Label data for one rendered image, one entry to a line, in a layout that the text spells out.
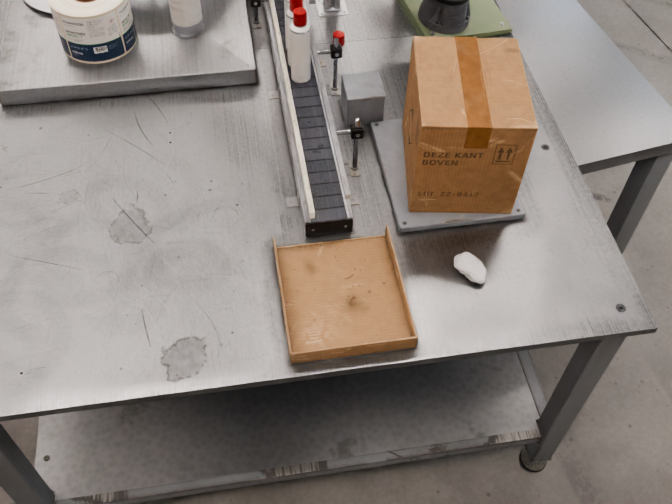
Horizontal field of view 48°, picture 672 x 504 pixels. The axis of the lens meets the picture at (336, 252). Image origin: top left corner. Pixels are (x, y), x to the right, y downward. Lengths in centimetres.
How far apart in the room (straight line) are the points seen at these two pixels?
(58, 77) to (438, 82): 101
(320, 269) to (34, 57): 102
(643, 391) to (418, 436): 84
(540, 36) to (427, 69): 72
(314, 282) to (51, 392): 58
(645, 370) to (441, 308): 120
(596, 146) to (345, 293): 80
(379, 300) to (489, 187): 36
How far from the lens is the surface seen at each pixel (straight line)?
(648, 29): 406
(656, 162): 222
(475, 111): 162
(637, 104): 222
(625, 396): 263
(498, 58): 177
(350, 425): 215
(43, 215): 187
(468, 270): 167
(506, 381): 228
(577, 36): 240
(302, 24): 192
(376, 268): 167
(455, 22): 226
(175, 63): 212
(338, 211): 171
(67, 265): 176
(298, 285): 164
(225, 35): 220
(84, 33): 211
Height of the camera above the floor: 217
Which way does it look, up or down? 52 degrees down
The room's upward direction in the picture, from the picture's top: 2 degrees clockwise
